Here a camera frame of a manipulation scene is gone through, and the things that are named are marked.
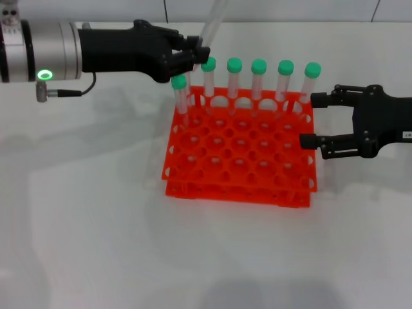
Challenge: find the orange test tube rack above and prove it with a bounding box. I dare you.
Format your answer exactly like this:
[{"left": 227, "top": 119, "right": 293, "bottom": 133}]
[{"left": 160, "top": 86, "right": 319, "bottom": 209}]

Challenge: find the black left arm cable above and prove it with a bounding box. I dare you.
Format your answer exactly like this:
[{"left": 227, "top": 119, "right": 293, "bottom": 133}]
[{"left": 35, "top": 71, "right": 97, "bottom": 104}]

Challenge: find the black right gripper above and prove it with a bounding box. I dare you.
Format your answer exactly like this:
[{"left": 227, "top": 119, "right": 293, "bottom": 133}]
[{"left": 299, "top": 84, "right": 412, "bottom": 161}]

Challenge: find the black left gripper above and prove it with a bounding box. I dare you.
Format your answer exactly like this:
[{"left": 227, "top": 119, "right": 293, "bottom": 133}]
[{"left": 79, "top": 19, "right": 212, "bottom": 84}]

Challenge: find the clear test tube green cap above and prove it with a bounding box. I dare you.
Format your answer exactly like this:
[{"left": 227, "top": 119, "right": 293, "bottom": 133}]
[
  {"left": 185, "top": 72, "right": 196, "bottom": 108},
  {"left": 200, "top": 57, "right": 217, "bottom": 115},
  {"left": 297, "top": 62, "right": 322, "bottom": 120},
  {"left": 198, "top": 0, "right": 230, "bottom": 49},
  {"left": 251, "top": 58, "right": 268, "bottom": 117},
  {"left": 171, "top": 74, "right": 191, "bottom": 129},
  {"left": 227, "top": 57, "right": 243, "bottom": 117},
  {"left": 275, "top": 59, "right": 295, "bottom": 118}
]

